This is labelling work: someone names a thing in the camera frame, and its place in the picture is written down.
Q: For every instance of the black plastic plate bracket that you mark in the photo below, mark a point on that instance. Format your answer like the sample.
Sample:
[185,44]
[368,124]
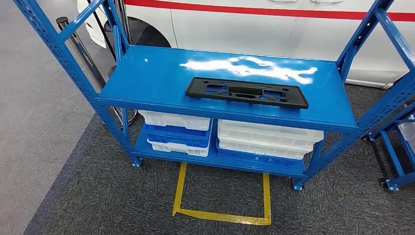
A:
[194,90]

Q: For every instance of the blue metal shelf rack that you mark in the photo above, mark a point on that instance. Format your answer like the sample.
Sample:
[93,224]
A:
[155,77]
[394,159]

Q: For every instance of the white plastic bin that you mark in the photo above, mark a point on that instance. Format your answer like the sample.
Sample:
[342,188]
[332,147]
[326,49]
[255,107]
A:
[259,127]
[409,133]
[178,150]
[175,122]
[259,150]
[259,138]

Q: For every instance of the white car red stripe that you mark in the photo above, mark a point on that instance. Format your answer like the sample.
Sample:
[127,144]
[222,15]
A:
[243,32]

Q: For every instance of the black stanchion pole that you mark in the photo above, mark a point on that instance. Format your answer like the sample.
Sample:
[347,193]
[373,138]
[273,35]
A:
[86,58]

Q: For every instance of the black thin rod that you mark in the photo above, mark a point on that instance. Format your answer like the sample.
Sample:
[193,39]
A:
[101,29]

